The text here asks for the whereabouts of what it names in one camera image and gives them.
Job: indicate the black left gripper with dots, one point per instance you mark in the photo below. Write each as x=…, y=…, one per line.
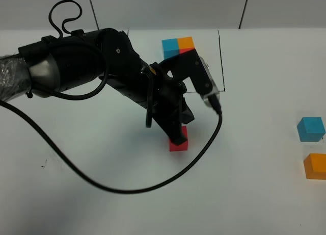
x=150, y=87

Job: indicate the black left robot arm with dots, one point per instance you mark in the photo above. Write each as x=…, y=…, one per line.
x=78, y=67

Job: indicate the template red cube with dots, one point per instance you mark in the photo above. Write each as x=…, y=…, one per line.
x=184, y=50

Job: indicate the template blue cube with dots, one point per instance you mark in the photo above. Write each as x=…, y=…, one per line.
x=170, y=48

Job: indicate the template orange cube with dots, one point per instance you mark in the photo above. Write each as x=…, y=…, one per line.
x=185, y=43

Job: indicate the loose blue cube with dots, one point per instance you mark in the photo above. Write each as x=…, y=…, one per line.
x=311, y=129

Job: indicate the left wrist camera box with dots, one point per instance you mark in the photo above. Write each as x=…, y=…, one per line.
x=191, y=65

